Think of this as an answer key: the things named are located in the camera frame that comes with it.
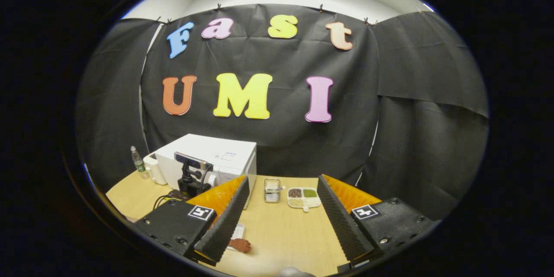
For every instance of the white microwave oven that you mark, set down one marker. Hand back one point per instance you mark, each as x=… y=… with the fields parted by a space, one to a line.
x=207 y=147

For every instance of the white divided bean dish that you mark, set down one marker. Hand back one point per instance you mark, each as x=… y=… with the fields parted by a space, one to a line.
x=303 y=202

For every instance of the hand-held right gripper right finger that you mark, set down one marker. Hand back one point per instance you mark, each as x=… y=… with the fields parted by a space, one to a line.
x=339 y=220

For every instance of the clear water bottle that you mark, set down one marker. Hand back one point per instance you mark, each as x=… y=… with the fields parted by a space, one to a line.
x=138 y=164

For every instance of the red-brown meat piece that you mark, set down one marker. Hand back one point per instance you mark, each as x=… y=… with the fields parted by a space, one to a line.
x=241 y=246

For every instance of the white toaster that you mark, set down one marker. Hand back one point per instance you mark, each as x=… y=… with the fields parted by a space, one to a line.
x=153 y=171

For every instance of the ceiling light panel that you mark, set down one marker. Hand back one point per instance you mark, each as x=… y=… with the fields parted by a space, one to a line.
x=429 y=7

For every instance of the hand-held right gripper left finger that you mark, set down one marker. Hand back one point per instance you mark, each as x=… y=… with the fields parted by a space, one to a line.
x=229 y=220

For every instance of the small white spoon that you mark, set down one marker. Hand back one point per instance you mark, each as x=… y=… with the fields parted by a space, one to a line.
x=281 y=188

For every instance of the white rectangular tray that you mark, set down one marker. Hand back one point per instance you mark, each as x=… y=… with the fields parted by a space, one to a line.
x=239 y=230

